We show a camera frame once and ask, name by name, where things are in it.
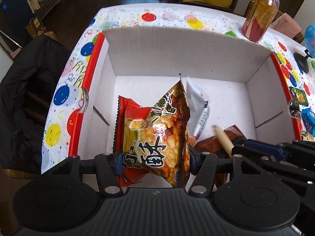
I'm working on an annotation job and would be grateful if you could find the shiny red foil snack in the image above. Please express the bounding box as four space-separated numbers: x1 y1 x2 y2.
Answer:
194 125 247 188

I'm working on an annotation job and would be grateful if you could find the wooden stick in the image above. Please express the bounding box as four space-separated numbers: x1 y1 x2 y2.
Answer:
212 125 234 158

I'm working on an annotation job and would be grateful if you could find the blue cookie packet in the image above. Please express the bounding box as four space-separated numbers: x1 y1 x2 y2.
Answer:
301 108 315 136

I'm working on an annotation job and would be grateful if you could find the red chips bag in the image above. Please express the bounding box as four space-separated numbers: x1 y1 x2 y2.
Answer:
113 80 190 187

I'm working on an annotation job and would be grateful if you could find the white snack packet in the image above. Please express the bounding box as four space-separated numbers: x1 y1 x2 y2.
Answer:
186 77 210 140

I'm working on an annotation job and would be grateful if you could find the red white cardboard box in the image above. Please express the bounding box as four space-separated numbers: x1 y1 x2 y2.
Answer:
66 26 300 159

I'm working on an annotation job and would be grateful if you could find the green snack packet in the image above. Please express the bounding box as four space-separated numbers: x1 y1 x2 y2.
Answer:
289 86 309 107

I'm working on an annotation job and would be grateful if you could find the black snack packet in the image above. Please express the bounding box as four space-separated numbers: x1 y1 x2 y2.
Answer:
288 98 301 121

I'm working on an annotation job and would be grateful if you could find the small blue globe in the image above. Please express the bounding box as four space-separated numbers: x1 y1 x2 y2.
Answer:
294 25 315 74

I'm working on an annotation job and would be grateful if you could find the black jacket on chair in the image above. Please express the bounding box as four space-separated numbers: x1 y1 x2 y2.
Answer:
1 35 70 174

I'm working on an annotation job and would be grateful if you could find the wooden chair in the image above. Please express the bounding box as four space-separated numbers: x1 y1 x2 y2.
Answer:
245 0 304 44

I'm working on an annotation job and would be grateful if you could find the balloon pattern tablecloth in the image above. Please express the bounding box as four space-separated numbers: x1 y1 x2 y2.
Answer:
41 4 314 171

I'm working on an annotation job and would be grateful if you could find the orange juice bottle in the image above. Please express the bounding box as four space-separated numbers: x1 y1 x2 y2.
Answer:
242 0 280 43

